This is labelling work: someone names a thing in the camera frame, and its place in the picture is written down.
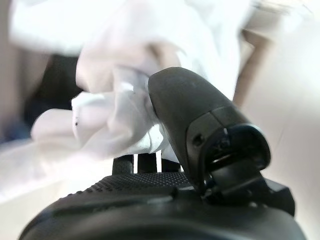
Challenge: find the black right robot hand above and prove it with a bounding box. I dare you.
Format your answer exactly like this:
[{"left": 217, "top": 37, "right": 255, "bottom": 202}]
[{"left": 18, "top": 66, "right": 311, "bottom": 240}]

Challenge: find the white garment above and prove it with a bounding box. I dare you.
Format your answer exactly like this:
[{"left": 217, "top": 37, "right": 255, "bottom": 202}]
[{"left": 9, "top": 0, "right": 251, "bottom": 161}]

